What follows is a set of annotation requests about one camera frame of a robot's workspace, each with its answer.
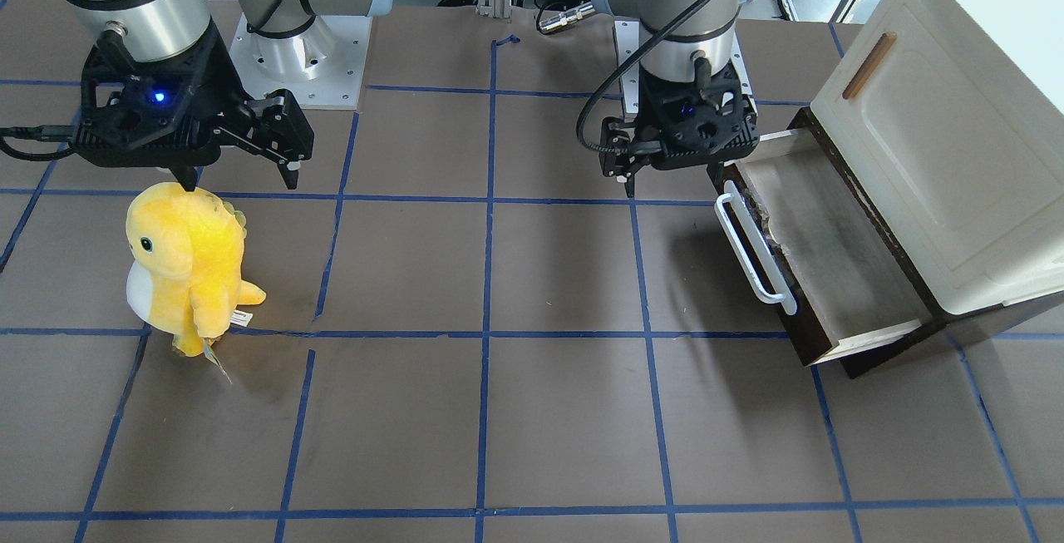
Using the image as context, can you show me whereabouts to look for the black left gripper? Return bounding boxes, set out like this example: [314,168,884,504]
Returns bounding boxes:
[598,61,759,200]

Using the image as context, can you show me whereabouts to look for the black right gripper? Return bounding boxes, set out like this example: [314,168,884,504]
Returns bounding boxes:
[70,23,315,191]

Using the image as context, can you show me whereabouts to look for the wooden drawer with white handle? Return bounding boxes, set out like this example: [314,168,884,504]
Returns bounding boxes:
[716,129,932,366]

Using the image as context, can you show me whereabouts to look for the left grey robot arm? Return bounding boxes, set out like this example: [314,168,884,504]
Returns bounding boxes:
[575,0,760,199]

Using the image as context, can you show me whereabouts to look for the yellow plush dinosaur toy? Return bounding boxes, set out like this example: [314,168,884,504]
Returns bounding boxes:
[124,182,267,368]

